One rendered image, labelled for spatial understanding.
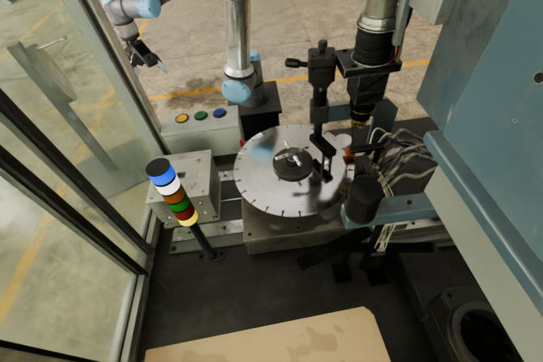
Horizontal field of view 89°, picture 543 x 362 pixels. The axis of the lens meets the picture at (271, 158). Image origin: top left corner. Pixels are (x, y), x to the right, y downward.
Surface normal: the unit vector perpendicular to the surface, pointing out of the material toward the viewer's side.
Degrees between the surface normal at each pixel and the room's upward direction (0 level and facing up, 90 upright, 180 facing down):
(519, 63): 90
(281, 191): 0
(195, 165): 0
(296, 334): 0
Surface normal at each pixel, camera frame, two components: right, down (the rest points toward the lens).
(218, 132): 0.11, 0.73
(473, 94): -0.89, 0.39
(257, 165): -0.08, -0.66
